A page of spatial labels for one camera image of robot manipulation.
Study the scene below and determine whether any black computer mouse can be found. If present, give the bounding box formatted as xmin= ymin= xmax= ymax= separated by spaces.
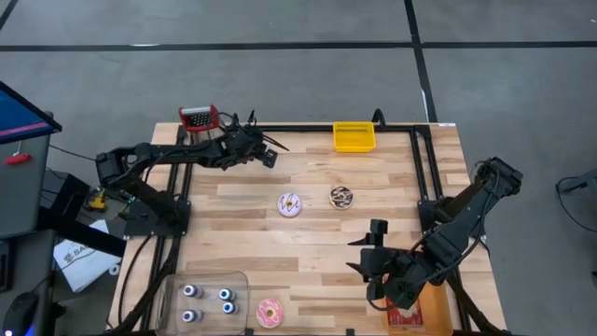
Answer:
xmin=1 ymin=291 xmax=41 ymax=336

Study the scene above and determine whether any orange plastic tray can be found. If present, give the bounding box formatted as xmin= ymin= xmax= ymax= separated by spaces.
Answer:
xmin=380 ymin=279 xmax=454 ymax=336

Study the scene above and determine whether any pink iced toy donut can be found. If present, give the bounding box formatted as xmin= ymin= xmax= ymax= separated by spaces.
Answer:
xmin=255 ymin=298 xmax=285 ymax=329

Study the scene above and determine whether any chocolate sprinkled toy donut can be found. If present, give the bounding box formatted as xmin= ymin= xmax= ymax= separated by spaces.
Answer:
xmin=328 ymin=185 xmax=355 ymax=211

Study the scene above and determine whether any yellow plastic mesh basket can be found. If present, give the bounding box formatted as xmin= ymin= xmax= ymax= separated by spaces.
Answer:
xmin=332 ymin=120 xmax=378 ymax=154

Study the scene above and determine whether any black stand leg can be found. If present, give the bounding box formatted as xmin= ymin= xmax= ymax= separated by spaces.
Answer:
xmin=36 ymin=204 xmax=128 ymax=259

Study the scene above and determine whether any purple frosted donut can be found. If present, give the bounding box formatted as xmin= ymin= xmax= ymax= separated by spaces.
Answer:
xmin=277 ymin=191 xmax=304 ymax=219

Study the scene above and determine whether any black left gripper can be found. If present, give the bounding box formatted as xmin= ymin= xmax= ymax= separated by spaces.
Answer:
xmin=218 ymin=123 xmax=291 ymax=170

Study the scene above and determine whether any black floor cable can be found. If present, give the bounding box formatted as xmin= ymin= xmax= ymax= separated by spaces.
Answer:
xmin=553 ymin=174 xmax=597 ymax=234

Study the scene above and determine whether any black aluminium table frame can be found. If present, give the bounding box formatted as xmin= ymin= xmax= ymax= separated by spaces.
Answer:
xmin=139 ymin=121 xmax=470 ymax=336

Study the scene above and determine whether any white paper sheet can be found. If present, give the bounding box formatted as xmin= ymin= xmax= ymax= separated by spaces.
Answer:
xmin=52 ymin=218 xmax=124 ymax=294

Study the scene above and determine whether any clear plastic container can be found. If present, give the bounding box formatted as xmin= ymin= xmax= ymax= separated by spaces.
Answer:
xmin=155 ymin=270 xmax=251 ymax=336

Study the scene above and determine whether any red steel box grater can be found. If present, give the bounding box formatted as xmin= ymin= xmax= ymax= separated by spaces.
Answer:
xmin=178 ymin=104 xmax=221 ymax=141

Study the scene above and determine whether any red butter popcorn packet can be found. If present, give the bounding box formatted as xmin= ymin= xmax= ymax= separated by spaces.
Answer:
xmin=385 ymin=298 xmax=425 ymax=329

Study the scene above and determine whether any black box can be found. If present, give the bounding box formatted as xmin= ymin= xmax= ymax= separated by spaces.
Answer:
xmin=42 ymin=168 xmax=92 ymax=220

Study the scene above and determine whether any yellow hand tool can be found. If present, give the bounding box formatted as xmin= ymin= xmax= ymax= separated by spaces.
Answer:
xmin=87 ymin=189 xmax=108 ymax=212

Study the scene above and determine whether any black sleeved cable bundle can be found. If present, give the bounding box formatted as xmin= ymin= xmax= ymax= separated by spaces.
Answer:
xmin=116 ymin=235 xmax=187 ymax=336
xmin=446 ymin=273 xmax=508 ymax=336

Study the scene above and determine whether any red handle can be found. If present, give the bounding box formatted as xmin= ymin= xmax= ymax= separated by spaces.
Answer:
xmin=4 ymin=152 xmax=34 ymax=166

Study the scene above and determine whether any grey cabinet with blue screen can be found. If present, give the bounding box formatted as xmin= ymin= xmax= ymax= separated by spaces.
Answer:
xmin=0 ymin=80 xmax=63 ymax=239

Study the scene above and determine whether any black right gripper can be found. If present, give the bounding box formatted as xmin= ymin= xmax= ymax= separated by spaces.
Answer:
xmin=345 ymin=218 xmax=423 ymax=311

